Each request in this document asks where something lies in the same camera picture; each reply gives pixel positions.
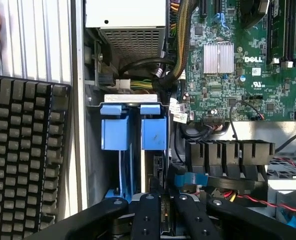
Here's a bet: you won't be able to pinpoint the grey plastic disk bay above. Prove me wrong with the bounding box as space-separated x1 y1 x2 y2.
84 93 172 206

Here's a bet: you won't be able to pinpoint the black ribbed fan shroud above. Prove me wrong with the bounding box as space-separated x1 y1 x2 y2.
185 139 276 181

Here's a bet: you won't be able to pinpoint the green motherboard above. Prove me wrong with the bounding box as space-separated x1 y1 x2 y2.
167 0 296 124

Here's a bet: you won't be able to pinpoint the open black PC case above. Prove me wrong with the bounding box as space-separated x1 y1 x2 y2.
71 0 296 240

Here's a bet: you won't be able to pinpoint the black keyboard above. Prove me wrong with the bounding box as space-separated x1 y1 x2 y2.
0 76 72 240

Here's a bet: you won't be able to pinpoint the silver chipset heatsink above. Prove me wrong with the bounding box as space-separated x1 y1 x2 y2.
203 42 235 75

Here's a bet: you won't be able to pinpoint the black RAM slot bank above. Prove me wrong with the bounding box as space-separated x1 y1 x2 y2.
266 0 296 70

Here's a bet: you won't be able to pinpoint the silver power supply unit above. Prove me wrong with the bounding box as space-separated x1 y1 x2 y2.
84 0 167 66

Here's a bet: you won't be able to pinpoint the red wire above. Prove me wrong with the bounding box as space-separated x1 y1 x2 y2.
236 193 296 213

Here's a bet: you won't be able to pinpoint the thin black motherboard wire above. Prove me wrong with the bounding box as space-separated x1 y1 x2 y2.
229 99 265 141

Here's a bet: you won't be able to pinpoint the white wire label tags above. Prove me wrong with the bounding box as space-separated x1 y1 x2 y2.
169 97 188 123

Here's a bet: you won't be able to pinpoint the white wire connector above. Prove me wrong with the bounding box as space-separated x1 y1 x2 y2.
115 78 131 90

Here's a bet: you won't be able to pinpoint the thick black cable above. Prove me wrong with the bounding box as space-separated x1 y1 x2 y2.
117 57 176 76

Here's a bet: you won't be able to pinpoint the braided power wire bundle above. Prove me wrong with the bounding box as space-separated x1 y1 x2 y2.
151 0 192 93

